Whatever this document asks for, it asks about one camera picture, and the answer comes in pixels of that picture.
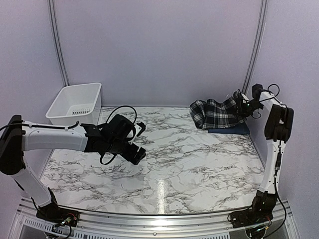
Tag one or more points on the right aluminium corner post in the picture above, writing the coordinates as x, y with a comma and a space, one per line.
256, 45

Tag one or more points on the white plastic laundry bin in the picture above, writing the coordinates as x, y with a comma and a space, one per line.
76, 103

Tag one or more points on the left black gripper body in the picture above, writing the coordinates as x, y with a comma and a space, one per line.
129, 155

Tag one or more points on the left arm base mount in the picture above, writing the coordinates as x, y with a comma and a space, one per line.
61, 216

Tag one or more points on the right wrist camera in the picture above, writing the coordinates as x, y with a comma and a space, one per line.
239, 97

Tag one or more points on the plaid black white garment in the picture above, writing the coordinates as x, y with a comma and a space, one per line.
213, 114

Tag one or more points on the blue t-shirt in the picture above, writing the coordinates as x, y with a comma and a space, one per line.
240, 129

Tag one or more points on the aluminium front rail frame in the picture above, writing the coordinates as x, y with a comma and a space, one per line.
101, 225

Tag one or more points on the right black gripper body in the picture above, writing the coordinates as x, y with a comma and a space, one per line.
247, 109

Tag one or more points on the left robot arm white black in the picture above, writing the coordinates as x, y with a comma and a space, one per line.
115, 137

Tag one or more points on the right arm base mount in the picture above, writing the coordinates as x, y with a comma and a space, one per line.
248, 217

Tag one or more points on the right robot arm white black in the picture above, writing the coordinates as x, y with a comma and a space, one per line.
277, 131

